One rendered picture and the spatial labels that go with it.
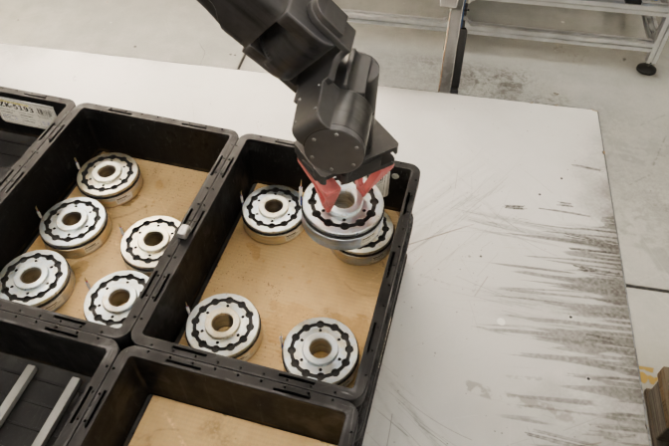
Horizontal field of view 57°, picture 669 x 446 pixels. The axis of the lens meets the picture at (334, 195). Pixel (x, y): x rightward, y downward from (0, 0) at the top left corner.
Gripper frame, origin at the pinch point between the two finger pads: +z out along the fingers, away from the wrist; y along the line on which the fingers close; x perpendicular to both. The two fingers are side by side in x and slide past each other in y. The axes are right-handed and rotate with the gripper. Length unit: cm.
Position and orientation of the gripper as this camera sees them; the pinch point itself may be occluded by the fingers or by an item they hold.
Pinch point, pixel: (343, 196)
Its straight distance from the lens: 76.3
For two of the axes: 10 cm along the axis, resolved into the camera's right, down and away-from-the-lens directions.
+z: -0.3, 6.6, 7.5
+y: 8.5, -3.8, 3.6
